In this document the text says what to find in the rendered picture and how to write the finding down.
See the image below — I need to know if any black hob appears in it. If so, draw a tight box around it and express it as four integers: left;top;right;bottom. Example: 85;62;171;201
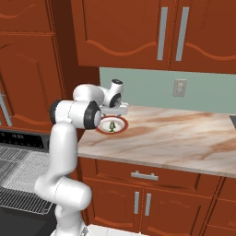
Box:
229;114;236;130

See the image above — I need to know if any silver tall cupboard handle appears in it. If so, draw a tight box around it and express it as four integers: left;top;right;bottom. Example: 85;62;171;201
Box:
0;91;14;128

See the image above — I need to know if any red wood base cupboard run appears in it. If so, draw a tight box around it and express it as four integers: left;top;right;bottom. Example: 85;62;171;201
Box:
202;176;236;236

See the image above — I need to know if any red rimmed white plate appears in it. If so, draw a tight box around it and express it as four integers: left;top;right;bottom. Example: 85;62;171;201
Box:
95;114;130;136

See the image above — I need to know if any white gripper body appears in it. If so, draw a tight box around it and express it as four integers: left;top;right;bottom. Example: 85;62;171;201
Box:
100;103;130;117

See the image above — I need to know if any red wood wall cupboard door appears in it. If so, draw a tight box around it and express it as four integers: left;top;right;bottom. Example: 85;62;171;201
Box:
70;0;173;71
170;0;236;75

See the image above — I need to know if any red wood drawer front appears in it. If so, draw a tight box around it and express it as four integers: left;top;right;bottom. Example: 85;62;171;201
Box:
94;159;201;192

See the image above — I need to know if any long silver cupboard handle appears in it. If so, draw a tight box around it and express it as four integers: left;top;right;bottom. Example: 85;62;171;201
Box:
156;6;170;62
174;6;191;63

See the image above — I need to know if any red wood base cupboard door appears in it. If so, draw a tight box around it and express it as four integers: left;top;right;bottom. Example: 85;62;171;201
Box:
82;177;145;232
140;185;217;236

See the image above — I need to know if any silver drawer handle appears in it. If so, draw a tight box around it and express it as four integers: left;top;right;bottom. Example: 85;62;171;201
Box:
130;170;159;182

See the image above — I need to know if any black oven door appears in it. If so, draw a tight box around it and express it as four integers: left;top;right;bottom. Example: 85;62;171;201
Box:
0;205;60;236

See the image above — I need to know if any red wood tall cupboard door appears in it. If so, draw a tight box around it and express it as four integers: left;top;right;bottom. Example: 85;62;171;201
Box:
0;32;66;134

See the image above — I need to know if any grey wall socket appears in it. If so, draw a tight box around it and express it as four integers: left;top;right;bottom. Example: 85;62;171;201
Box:
171;77;188;99

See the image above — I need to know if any wire oven rack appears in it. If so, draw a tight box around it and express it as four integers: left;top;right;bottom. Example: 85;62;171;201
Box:
0;185;57;216
0;145;52;194

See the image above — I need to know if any short silver cupboard handle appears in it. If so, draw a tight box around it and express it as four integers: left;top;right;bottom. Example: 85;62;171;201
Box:
144;192;153;218
133;190;141;216

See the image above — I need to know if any green fish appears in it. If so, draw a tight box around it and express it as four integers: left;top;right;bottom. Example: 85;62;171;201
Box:
108;121;118;134

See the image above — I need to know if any black oven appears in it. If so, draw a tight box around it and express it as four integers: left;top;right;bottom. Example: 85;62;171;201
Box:
0;127;60;236

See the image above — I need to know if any small red wood cupboard door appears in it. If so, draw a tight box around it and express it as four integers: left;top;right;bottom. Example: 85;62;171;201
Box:
0;0;55;34

